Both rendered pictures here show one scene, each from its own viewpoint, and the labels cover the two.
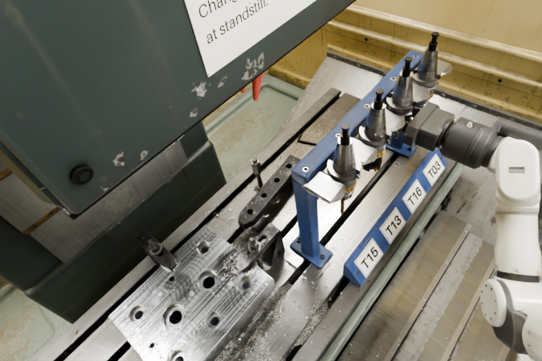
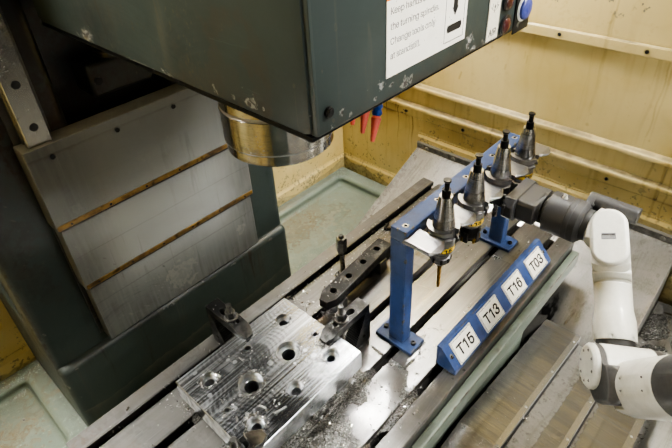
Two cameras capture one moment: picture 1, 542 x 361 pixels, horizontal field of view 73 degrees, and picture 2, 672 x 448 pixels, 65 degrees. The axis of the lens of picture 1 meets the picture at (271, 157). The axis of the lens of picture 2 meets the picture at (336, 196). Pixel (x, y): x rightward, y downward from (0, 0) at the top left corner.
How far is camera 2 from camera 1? 0.37 m
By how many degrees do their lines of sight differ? 13
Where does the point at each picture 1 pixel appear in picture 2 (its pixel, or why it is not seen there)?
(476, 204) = (586, 314)
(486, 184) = not seen: hidden behind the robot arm
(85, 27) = (351, 38)
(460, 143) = (556, 214)
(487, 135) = (582, 206)
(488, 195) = not seen: hidden behind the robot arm
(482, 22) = (584, 116)
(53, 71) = (337, 54)
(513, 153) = (605, 221)
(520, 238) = (615, 304)
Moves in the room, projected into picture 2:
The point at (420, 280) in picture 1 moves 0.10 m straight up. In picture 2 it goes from (522, 387) to (529, 360)
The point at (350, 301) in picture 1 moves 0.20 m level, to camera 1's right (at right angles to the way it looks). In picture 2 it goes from (443, 389) to (537, 376)
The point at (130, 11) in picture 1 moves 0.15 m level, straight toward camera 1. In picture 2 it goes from (366, 34) to (453, 91)
